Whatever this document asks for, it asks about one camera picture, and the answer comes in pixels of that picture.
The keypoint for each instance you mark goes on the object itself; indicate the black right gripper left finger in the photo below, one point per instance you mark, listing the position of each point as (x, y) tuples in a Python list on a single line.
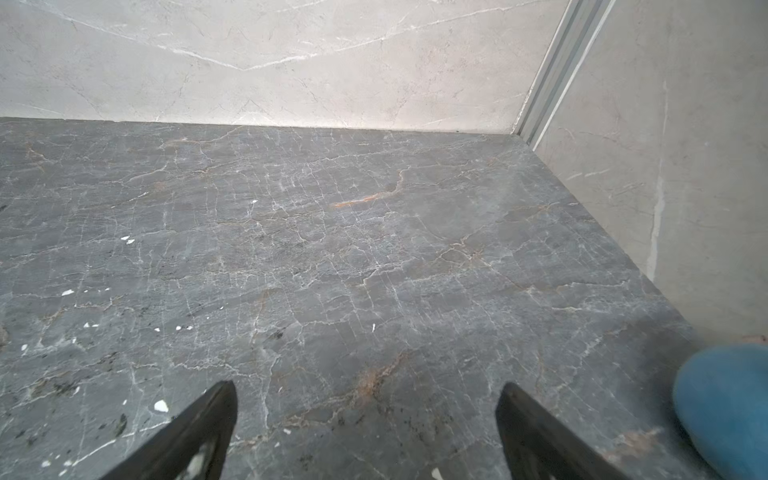
[(192, 446)]

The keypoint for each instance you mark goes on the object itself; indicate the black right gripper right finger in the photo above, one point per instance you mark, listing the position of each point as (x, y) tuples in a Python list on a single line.
[(537, 445)]

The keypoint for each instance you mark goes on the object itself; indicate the plush doll blue hair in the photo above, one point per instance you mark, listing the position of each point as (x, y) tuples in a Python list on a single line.
[(720, 399)]

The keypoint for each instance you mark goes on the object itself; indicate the aluminium frame corner post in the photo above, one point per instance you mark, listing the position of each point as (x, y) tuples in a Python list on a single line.
[(575, 35)]

